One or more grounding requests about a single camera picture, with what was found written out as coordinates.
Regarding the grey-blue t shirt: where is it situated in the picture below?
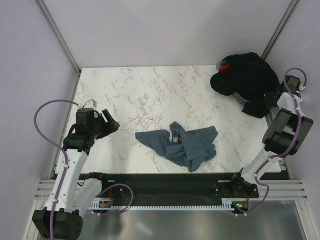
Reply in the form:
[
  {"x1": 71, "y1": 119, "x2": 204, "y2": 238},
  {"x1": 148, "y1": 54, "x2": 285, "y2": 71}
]
[{"x1": 135, "y1": 121, "x2": 218, "y2": 173}]

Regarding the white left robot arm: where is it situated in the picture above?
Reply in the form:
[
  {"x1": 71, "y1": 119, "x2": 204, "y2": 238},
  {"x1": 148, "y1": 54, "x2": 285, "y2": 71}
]
[{"x1": 32, "y1": 107, "x2": 120, "y2": 240}]

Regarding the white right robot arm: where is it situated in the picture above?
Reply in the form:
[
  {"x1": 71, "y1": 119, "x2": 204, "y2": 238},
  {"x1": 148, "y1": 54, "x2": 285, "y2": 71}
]
[{"x1": 229, "y1": 75, "x2": 314, "y2": 197}]

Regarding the red t shirt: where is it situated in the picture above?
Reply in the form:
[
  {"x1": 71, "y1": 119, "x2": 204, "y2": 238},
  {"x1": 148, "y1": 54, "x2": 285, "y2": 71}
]
[{"x1": 218, "y1": 63, "x2": 230, "y2": 72}]

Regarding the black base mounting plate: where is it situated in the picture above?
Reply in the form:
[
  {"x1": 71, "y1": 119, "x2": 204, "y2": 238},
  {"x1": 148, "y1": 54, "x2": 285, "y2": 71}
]
[{"x1": 51, "y1": 172, "x2": 260, "y2": 207}]

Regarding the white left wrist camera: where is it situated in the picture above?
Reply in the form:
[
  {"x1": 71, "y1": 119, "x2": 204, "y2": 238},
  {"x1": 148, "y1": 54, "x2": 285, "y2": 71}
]
[{"x1": 78, "y1": 99, "x2": 97, "y2": 111}]

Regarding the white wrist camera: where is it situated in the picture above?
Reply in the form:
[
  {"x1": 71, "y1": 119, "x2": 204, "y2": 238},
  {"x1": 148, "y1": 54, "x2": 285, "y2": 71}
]
[
  {"x1": 292, "y1": 86, "x2": 306, "y2": 103},
  {"x1": 78, "y1": 99, "x2": 97, "y2": 111}
]

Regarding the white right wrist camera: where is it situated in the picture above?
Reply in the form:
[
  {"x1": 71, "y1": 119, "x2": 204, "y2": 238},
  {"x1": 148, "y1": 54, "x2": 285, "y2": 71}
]
[{"x1": 292, "y1": 86, "x2": 306, "y2": 103}]

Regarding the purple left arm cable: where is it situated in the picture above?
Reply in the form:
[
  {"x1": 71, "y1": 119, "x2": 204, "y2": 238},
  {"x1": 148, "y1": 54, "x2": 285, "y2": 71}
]
[{"x1": 34, "y1": 99, "x2": 80, "y2": 240}]

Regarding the right aluminium frame post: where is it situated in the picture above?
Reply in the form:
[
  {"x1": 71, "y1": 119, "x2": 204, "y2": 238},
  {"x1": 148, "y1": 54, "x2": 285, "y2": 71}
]
[{"x1": 261, "y1": 0, "x2": 300, "y2": 60}]

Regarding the aluminium frame post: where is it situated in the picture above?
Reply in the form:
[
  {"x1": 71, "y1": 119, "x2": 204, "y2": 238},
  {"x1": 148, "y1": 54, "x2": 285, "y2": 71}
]
[
  {"x1": 261, "y1": 0, "x2": 300, "y2": 60},
  {"x1": 34, "y1": 0, "x2": 81, "y2": 76}
]

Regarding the aluminium front frame rail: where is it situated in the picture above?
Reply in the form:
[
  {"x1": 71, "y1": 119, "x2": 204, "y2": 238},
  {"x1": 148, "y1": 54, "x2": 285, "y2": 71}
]
[{"x1": 34, "y1": 179, "x2": 308, "y2": 201}]

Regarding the white slotted cable duct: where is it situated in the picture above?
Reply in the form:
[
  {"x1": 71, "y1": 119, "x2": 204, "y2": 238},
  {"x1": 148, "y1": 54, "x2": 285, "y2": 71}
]
[{"x1": 88, "y1": 198, "x2": 249, "y2": 211}]

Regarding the left aluminium frame post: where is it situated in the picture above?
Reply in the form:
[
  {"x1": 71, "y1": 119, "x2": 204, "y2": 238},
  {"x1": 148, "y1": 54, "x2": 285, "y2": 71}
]
[{"x1": 34, "y1": 0, "x2": 81, "y2": 76}]

